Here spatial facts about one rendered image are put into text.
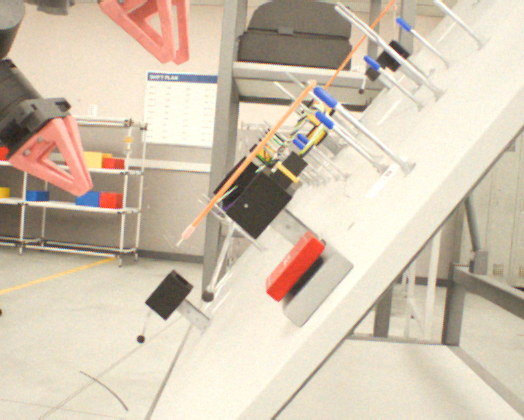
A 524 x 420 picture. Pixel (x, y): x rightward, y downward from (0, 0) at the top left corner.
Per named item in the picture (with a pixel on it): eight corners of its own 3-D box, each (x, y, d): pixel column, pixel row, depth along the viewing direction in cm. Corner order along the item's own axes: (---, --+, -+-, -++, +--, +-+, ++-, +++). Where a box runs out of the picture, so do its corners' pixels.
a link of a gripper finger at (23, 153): (122, 165, 70) (67, 100, 70) (99, 175, 63) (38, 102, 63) (79, 204, 72) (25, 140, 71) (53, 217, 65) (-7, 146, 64)
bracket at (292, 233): (307, 250, 68) (270, 219, 68) (322, 233, 67) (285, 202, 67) (305, 261, 63) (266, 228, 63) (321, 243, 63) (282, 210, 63)
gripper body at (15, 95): (76, 109, 70) (33, 58, 70) (36, 114, 60) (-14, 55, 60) (36, 147, 72) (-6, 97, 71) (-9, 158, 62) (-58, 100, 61)
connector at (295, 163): (278, 196, 66) (263, 184, 66) (309, 160, 66) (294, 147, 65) (277, 199, 63) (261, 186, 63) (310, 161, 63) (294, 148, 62)
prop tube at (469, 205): (475, 266, 142) (449, 129, 140) (471, 264, 144) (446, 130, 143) (488, 263, 142) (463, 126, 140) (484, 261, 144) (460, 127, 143)
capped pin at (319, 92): (401, 179, 51) (298, 90, 51) (411, 165, 52) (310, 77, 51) (407, 176, 50) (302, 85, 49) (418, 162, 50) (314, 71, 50)
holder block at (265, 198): (260, 231, 68) (231, 206, 68) (295, 190, 67) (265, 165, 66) (255, 240, 64) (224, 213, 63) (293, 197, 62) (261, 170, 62)
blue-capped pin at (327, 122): (378, 176, 63) (310, 118, 62) (388, 164, 63) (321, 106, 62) (379, 178, 61) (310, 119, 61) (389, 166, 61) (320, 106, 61)
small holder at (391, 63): (433, 65, 95) (396, 33, 94) (436, 70, 86) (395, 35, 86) (412, 88, 96) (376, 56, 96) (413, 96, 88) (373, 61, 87)
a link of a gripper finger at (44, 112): (117, 167, 69) (61, 100, 68) (94, 177, 62) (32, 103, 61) (74, 206, 70) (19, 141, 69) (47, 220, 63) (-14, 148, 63)
